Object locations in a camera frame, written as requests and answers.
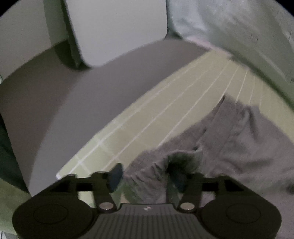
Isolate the white storage box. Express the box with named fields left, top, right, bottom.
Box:
left=63, top=0, right=167, bottom=67

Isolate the grey hooded sweatshirt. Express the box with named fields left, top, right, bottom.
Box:
left=124, top=96, right=293, bottom=204

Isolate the white carrot print storage bag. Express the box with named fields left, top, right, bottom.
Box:
left=166, top=1, right=293, bottom=83

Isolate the green cutting mat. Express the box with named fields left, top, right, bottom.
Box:
left=56, top=51, right=293, bottom=202

